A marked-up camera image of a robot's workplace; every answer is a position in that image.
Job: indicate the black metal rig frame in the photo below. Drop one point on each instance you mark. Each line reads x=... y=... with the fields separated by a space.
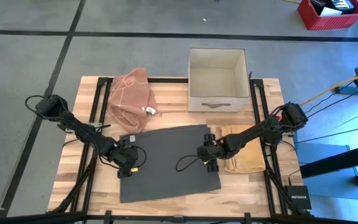
x=166 y=80

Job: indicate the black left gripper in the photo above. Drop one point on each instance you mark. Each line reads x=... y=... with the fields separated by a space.
x=126 y=157

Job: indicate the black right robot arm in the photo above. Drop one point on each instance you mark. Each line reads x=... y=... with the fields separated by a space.
x=259 y=130

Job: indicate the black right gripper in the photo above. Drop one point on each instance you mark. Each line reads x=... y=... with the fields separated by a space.
x=211 y=152

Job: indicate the white box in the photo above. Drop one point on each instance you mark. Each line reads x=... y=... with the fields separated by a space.
x=329 y=12

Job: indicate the yellow towel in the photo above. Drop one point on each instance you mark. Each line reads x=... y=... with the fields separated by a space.
x=244 y=161

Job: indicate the beige fabric storage box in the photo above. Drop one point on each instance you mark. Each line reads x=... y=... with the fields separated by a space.
x=216 y=81

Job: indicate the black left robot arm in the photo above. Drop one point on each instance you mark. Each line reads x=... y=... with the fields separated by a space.
x=79 y=130

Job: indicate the pink towel with white label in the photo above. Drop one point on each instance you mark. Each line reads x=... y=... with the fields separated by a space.
x=129 y=99

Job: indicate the black diagonal beam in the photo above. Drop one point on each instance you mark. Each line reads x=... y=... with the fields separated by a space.
x=337 y=161

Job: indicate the black Netgear network switch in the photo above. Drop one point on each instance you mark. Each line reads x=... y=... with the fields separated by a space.
x=298 y=197

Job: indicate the dark grey towel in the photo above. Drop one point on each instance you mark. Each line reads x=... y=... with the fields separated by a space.
x=166 y=174

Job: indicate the red plastic crate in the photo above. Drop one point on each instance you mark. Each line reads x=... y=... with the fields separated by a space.
x=331 y=21

